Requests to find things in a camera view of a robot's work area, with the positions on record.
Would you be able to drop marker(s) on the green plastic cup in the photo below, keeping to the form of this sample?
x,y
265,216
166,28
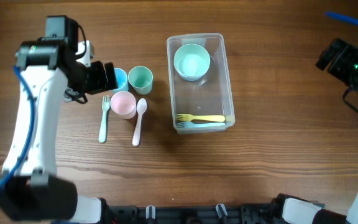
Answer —
x,y
141,79

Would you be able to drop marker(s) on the light blue plastic fork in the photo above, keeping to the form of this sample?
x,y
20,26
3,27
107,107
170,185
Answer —
x,y
189,124

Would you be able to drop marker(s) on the green plastic fork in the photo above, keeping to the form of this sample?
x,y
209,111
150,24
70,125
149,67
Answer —
x,y
104,119

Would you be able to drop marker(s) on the clear plastic container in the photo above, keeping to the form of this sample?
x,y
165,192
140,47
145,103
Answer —
x,y
211,94

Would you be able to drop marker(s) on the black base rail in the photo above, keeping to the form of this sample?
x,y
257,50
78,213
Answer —
x,y
217,214

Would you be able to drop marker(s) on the pink plastic cup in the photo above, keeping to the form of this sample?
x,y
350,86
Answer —
x,y
123,103

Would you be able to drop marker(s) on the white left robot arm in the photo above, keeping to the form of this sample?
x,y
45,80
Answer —
x,y
56,67

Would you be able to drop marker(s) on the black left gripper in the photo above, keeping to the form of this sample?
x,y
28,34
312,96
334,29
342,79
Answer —
x,y
109,76

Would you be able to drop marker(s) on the blue plastic cup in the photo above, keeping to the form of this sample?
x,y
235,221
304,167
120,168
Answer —
x,y
122,80

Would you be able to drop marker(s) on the yellow plastic fork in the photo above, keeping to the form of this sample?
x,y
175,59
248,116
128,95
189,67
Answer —
x,y
213,118

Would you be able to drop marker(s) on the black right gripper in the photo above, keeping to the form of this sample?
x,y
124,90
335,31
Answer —
x,y
324,58

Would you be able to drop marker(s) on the green plastic bowl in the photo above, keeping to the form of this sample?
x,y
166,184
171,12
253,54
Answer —
x,y
191,60

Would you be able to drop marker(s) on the pink plastic spoon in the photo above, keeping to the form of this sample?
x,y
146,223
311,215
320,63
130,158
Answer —
x,y
141,109

